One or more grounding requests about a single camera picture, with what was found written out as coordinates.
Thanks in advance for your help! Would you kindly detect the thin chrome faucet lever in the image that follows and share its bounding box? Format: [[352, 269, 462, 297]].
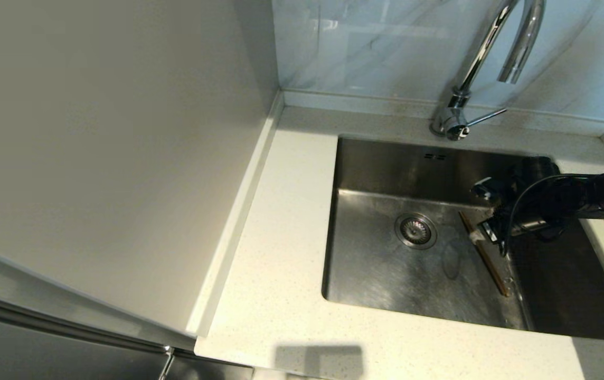
[[466, 107, 507, 127]]

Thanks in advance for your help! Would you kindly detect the chrome cabinet handle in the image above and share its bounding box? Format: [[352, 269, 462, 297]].
[[157, 344, 176, 380]]

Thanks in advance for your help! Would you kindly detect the round metal drain strainer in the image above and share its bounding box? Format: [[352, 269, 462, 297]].
[[394, 212, 438, 250]]

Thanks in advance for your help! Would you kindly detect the brown wooden chopstick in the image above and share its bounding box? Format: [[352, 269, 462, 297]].
[[459, 211, 511, 297], [458, 211, 508, 297]]

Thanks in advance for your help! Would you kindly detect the grey cabinet door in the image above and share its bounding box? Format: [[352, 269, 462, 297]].
[[0, 289, 171, 380]]

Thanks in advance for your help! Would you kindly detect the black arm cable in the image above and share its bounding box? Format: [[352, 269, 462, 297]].
[[498, 152, 604, 258]]

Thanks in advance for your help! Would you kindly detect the beige tall cabinet side panel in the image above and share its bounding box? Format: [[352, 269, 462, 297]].
[[0, 0, 284, 349]]

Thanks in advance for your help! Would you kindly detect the stainless steel sink basin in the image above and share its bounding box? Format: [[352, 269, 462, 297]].
[[321, 135, 604, 341]]

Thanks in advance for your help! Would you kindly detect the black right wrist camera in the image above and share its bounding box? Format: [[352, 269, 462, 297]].
[[477, 221, 506, 246]]

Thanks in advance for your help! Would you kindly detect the chrome gooseneck faucet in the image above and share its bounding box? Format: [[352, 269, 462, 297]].
[[429, 0, 545, 142]]

